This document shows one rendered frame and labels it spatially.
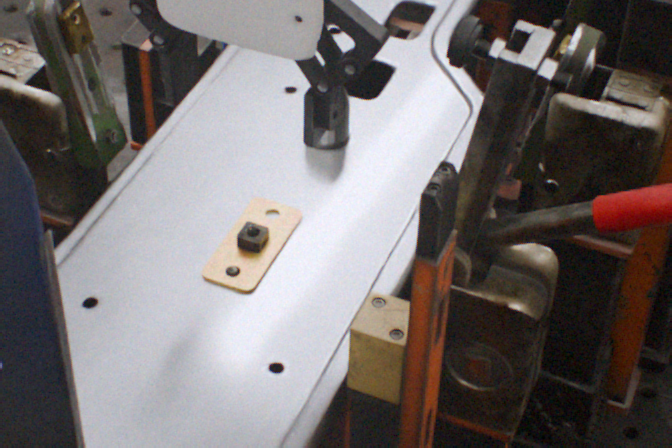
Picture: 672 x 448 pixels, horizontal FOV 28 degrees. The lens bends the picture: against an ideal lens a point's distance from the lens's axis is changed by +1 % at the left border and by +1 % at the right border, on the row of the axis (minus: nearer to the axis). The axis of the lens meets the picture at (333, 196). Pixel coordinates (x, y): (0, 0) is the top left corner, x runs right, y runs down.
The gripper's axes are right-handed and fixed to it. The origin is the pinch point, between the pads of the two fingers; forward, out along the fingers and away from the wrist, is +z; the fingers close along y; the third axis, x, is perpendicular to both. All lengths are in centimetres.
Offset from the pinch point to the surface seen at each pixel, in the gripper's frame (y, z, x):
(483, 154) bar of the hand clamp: -15.2, -2.7, 1.9
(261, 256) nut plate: -1.1, 11.9, 1.1
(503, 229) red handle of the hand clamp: -16.7, 3.4, 0.7
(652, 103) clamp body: -21.5, 5.3, -17.0
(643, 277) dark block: -23.4, 25.8, -21.9
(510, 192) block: -7, 42, -45
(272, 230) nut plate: -0.7, 11.9, -1.4
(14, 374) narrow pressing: -1.8, -4.5, 26.8
